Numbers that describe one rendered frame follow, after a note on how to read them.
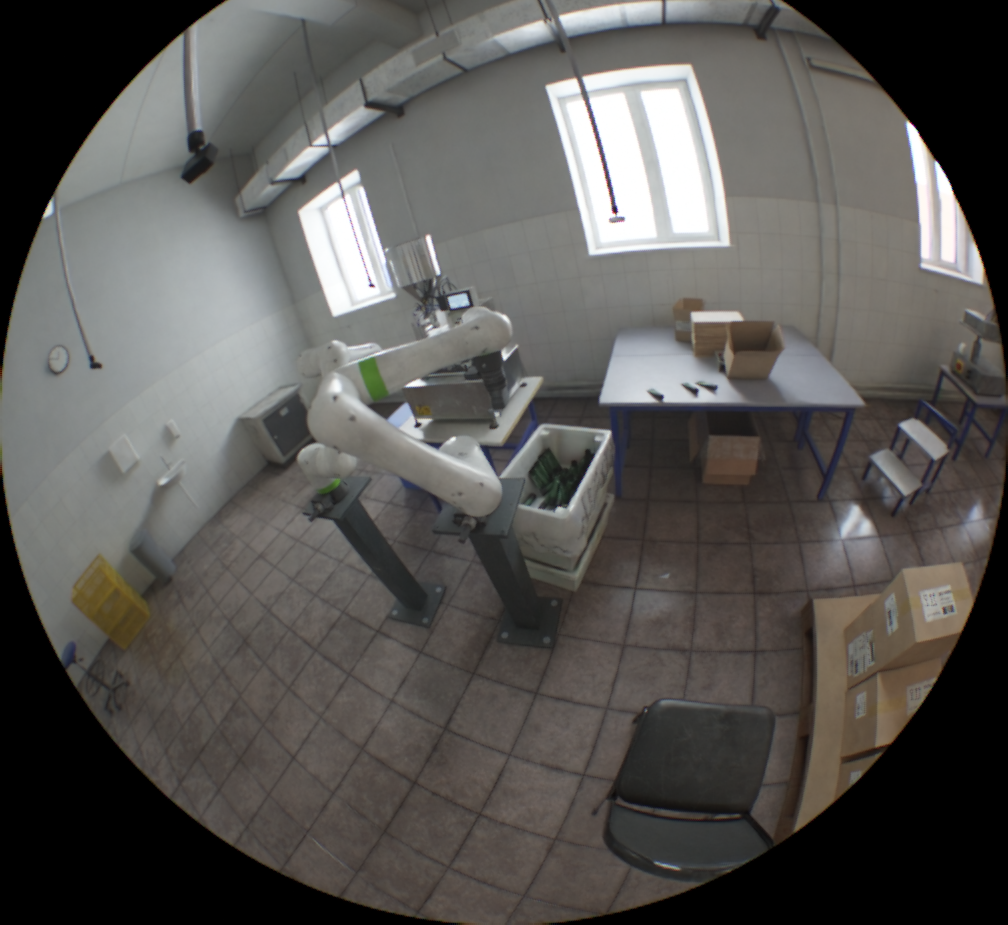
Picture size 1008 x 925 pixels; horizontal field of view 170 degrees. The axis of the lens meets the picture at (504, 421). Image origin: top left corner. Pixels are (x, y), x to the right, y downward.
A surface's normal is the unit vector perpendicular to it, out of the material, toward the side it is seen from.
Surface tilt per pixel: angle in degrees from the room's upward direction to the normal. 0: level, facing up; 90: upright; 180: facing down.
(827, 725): 0
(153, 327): 90
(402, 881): 0
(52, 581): 90
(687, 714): 0
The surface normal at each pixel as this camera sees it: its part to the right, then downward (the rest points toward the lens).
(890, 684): -0.24, -0.83
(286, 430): 0.90, 0.01
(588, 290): -0.37, 0.55
